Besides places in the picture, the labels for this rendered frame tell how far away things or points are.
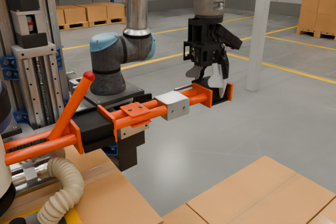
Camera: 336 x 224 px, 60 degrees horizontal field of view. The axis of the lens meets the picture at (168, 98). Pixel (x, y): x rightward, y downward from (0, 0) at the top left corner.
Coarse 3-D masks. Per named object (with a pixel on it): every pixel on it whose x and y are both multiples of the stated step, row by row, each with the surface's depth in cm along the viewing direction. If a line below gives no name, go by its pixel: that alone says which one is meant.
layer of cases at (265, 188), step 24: (264, 168) 154; (288, 168) 154; (216, 192) 137; (240, 192) 137; (264, 192) 137; (288, 192) 137; (312, 192) 137; (168, 216) 124; (192, 216) 124; (216, 216) 124; (240, 216) 124; (264, 216) 124; (288, 216) 124; (312, 216) 124
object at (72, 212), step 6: (36, 210) 56; (72, 210) 56; (18, 216) 55; (24, 216) 54; (30, 216) 54; (36, 216) 54; (66, 216) 55; (72, 216) 55; (78, 216) 55; (6, 222) 54; (12, 222) 50; (18, 222) 50; (24, 222) 50; (30, 222) 53; (36, 222) 53; (60, 222) 53; (66, 222) 53; (72, 222) 53; (78, 222) 53
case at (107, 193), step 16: (80, 160) 73; (96, 160) 73; (96, 176) 68; (112, 176) 68; (32, 192) 63; (48, 192) 63; (96, 192) 63; (112, 192) 63; (128, 192) 63; (16, 208) 59; (32, 208) 59; (80, 208) 59; (96, 208) 59; (112, 208) 59; (128, 208) 59; (144, 208) 59
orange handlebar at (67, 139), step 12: (192, 96) 75; (204, 96) 76; (120, 108) 69; (132, 108) 68; (144, 108) 68; (156, 108) 69; (120, 120) 64; (132, 120) 65; (144, 120) 67; (48, 132) 59; (12, 144) 56; (36, 144) 55; (48, 144) 56; (60, 144) 57; (12, 156) 52; (24, 156) 53
